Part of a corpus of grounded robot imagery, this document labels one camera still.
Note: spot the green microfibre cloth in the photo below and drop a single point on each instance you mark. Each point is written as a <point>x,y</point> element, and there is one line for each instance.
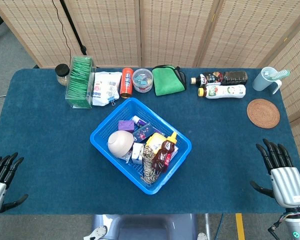
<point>166,81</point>

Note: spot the white purple tube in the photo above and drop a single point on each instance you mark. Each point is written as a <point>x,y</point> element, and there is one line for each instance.
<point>139,121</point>

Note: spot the bamboo folding screen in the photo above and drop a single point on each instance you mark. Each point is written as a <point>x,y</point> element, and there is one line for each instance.
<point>170,30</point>

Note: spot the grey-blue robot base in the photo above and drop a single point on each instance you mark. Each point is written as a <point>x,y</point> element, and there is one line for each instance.
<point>145,227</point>

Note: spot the round woven coaster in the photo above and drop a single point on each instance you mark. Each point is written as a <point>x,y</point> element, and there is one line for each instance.
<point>263,113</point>

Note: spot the yellow floor tape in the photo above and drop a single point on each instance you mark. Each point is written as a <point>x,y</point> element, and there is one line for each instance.
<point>240,226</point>

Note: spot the white plastic bag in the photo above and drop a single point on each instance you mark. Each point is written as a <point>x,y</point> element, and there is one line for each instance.
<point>105,86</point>

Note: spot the blue plastic basket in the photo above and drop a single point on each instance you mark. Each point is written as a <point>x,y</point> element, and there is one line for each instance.
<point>107,140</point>

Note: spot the teal brush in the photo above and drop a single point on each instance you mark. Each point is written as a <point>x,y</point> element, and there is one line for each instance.
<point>281,74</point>

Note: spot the white blue milk carton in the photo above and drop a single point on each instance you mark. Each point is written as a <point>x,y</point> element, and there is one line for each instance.
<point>137,152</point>

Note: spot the blue binder clip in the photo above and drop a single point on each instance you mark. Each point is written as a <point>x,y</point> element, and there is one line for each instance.
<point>113,100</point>

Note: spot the small purple box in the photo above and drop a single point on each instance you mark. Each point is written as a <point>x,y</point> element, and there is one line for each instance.
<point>126,125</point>

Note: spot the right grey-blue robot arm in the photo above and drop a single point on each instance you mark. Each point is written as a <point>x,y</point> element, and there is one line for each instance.
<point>298,227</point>

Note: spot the long dark blue box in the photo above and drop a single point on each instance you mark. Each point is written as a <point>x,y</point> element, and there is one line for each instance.
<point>145,132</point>

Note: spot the white bottle yellow cap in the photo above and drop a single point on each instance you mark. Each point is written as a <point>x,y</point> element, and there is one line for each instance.
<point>225,91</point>

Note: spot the light blue cup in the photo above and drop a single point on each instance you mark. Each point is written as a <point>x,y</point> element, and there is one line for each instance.
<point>261,80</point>

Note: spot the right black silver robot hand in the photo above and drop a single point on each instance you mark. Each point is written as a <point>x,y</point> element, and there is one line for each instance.
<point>287,185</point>

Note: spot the glass jar black lid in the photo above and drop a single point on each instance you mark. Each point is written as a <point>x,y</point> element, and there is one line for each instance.
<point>62,73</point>

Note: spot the blue carpet table cover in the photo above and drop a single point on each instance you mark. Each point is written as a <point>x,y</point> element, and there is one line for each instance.
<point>52,150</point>

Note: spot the flat red white packet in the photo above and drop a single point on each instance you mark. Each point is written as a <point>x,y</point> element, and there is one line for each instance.
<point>127,158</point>

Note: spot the bear-shaped honey bottle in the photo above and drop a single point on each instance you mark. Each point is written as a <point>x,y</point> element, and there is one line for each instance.
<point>162,157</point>

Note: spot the clear box green tea bags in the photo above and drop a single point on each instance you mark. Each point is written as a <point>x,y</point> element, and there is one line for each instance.
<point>78,82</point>

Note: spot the dark soy sauce bottle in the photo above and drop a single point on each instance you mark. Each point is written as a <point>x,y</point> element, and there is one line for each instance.
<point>220,78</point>

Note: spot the beige bowl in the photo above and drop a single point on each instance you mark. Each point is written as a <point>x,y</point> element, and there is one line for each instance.
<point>120,143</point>

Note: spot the white purple flat box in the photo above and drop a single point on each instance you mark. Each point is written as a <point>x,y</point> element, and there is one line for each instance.
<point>174,151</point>

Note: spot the black stand pole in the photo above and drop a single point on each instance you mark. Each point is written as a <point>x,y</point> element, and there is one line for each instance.
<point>73,27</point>

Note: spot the orange can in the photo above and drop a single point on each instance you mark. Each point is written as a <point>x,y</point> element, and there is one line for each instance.
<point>126,82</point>

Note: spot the yellow lidded container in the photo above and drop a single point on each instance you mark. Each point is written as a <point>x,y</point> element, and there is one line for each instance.
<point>155,141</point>

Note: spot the clear tub of candies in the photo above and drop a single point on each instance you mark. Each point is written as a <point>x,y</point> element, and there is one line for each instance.
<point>142,80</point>

